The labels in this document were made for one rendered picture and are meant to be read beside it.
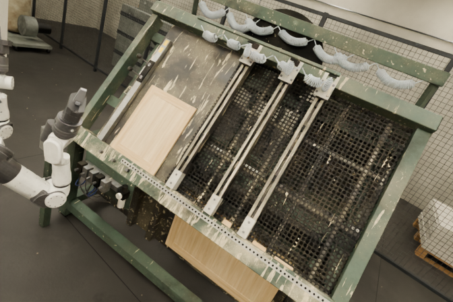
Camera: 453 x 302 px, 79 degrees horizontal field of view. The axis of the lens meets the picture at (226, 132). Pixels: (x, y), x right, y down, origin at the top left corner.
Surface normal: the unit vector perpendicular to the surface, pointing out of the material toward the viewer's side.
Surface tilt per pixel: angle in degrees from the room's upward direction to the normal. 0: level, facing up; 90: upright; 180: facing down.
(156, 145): 58
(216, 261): 90
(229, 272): 90
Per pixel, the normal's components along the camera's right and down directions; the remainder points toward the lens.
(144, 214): -0.45, 0.21
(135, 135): -0.21, -0.28
